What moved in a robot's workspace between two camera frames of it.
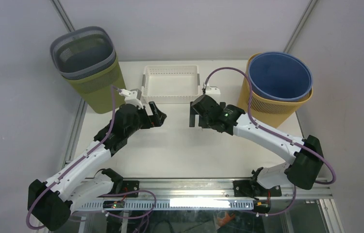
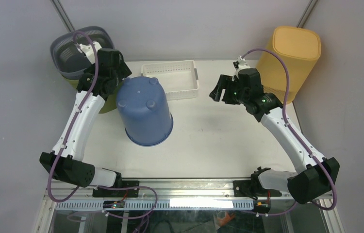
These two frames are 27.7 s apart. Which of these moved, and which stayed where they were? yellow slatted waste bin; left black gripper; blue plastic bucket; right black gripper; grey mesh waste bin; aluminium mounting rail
Moved: right black gripper; left black gripper; yellow slatted waste bin; blue plastic bucket
Stayed: aluminium mounting rail; grey mesh waste bin
